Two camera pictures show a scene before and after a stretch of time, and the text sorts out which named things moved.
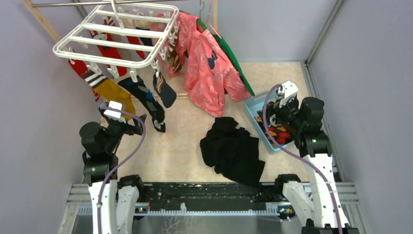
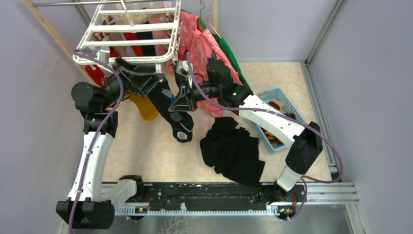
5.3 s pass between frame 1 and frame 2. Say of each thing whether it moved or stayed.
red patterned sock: moved
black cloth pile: stayed
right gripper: moved
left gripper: moved
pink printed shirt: stayed
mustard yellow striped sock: moved
